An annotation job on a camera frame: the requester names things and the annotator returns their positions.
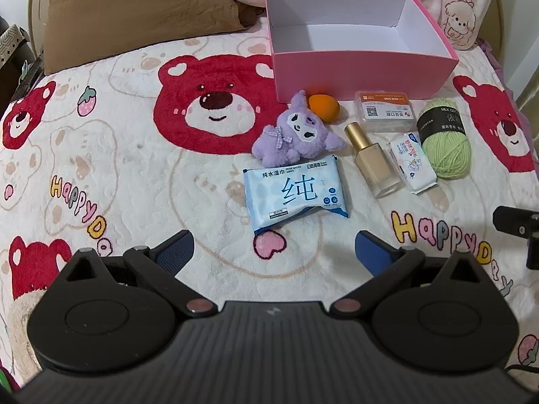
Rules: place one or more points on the purple bed sheet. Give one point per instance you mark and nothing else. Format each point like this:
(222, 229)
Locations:
(492, 54)

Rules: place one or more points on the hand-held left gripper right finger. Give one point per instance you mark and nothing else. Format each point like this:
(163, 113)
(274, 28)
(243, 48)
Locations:
(369, 252)

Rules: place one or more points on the blue wet wipes packet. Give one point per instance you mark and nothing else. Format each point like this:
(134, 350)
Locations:
(294, 193)

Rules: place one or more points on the orange makeup sponge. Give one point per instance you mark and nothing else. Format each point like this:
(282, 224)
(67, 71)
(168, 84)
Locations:
(325, 107)

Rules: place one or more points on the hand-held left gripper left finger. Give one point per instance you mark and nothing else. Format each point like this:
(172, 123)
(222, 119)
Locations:
(177, 249)

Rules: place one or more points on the gold-capped foundation bottle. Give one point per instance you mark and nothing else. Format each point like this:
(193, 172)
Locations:
(372, 164)

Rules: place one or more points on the small white tissue packet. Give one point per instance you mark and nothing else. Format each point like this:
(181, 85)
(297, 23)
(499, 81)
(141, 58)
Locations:
(410, 164)

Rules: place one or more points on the red bear printed blanket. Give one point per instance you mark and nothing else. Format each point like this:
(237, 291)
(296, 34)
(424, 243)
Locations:
(126, 155)

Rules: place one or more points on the green yarn ball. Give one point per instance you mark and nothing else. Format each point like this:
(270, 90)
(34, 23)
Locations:
(446, 151)

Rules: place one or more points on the pink cardboard box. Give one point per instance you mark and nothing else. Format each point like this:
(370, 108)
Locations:
(358, 75)

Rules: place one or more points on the clear plastic case orange label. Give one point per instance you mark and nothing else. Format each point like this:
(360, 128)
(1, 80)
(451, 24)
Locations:
(383, 111)

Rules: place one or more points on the beige fluffy cushion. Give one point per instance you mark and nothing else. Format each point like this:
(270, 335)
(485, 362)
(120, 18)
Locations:
(21, 324)

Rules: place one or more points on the brown pillow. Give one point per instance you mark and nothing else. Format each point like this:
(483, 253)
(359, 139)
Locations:
(126, 8)

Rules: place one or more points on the bedside cabinet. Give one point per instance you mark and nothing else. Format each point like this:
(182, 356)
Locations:
(12, 75)

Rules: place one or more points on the purple plush toy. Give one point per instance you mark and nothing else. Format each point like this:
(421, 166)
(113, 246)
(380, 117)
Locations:
(290, 130)

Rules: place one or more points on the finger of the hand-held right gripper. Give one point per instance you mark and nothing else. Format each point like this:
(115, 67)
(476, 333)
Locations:
(511, 221)

